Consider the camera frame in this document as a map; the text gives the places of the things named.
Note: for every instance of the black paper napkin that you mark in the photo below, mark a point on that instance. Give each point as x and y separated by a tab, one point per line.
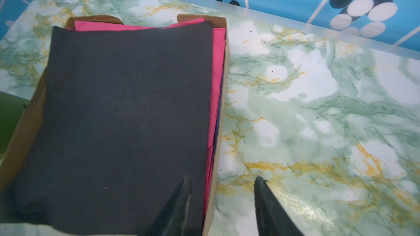
124	127

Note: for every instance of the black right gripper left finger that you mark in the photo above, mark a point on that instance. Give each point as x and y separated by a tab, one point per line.
172	219

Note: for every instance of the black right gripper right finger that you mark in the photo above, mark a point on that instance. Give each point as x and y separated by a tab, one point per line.
272	219

